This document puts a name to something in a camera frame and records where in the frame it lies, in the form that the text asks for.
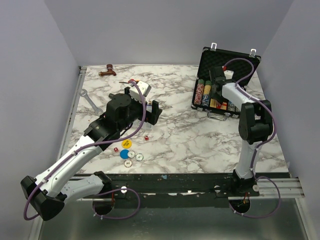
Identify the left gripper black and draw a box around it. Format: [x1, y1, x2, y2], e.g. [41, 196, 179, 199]
[118, 88, 162, 132]

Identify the red gold card deck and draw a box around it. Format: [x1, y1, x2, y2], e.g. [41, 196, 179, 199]
[209, 98, 228, 110]

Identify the yellow round dealer chip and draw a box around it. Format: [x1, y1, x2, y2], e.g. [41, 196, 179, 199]
[121, 139, 132, 149]

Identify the white green poker chip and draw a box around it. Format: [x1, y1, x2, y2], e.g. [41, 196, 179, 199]
[135, 153, 144, 162]

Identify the blue round dealer chip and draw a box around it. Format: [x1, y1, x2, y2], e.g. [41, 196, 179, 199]
[119, 149, 129, 160]

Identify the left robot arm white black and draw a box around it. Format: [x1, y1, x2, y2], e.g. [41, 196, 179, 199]
[20, 86, 162, 221]

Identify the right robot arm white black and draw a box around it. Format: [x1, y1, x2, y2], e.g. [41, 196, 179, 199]
[209, 66, 273, 196]

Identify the light blue chip row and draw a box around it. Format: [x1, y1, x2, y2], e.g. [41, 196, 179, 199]
[227, 101, 236, 112]

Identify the yellow green chip row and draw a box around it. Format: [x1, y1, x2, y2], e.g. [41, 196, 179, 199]
[201, 80, 212, 107]

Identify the clear plastic screw organizer box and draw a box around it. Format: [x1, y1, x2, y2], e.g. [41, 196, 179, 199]
[142, 104, 153, 130]

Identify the red poker chip row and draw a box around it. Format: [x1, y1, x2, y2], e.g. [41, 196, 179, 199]
[193, 79, 205, 105]

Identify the black poker chip case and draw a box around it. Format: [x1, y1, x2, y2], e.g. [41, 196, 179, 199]
[191, 42, 261, 120]

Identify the white red poker chip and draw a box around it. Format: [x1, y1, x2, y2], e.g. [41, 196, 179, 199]
[124, 159, 133, 168]

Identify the silver wrench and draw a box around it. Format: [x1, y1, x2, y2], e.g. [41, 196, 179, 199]
[79, 89, 103, 116]

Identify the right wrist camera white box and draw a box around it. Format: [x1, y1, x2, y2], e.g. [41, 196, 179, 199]
[224, 70, 235, 80]

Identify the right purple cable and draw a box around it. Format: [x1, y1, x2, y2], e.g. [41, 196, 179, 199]
[223, 57, 278, 186]

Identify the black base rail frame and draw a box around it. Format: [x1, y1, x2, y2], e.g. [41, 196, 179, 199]
[42, 65, 305, 210]

